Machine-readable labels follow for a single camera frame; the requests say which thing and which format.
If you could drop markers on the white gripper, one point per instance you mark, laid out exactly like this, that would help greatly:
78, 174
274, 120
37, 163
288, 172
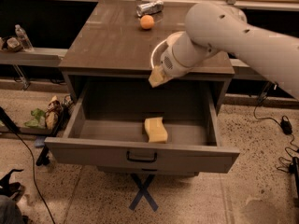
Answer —
167, 61

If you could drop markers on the yellow sponge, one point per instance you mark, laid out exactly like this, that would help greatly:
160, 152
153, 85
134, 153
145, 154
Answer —
155, 130

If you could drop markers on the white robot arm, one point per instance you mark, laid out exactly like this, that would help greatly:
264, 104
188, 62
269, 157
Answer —
211, 28

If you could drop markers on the open grey top drawer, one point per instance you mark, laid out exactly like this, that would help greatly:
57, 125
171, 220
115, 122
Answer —
108, 120

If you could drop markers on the grey drawer cabinet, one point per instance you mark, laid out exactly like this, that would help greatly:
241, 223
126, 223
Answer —
112, 44

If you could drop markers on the white bowl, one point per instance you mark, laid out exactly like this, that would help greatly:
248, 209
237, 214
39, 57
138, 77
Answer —
173, 38

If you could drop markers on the orange fruit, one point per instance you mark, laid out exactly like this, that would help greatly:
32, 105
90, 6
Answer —
147, 22

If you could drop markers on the silver crushed can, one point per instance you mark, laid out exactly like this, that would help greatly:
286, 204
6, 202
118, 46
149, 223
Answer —
149, 8

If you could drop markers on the blue tape cross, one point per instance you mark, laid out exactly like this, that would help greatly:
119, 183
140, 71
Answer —
143, 192

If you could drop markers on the green bag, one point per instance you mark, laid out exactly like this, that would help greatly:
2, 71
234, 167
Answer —
38, 119

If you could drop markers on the clear plastic water bottle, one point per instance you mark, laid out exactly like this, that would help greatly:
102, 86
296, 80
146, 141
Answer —
23, 38

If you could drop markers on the black power adapter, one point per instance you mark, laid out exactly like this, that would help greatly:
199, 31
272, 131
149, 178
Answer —
286, 125

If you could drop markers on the black tripod leg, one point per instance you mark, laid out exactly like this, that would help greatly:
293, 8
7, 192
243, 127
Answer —
43, 158

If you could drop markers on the small round container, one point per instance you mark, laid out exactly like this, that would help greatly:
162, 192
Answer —
13, 43

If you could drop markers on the black drawer handle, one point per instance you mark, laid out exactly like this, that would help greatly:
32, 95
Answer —
142, 159

